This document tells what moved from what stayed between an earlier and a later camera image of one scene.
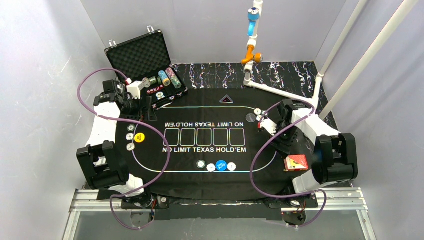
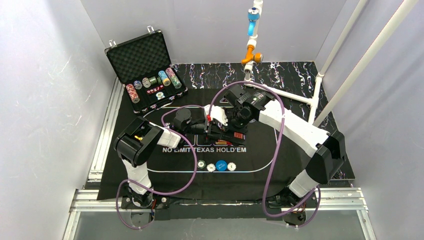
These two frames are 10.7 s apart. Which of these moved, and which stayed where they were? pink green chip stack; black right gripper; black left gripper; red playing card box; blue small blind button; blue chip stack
Moved: black right gripper; black left gripper; red playing card box
Stayed: blue chip stack; pink green chip stack; blue small blind button
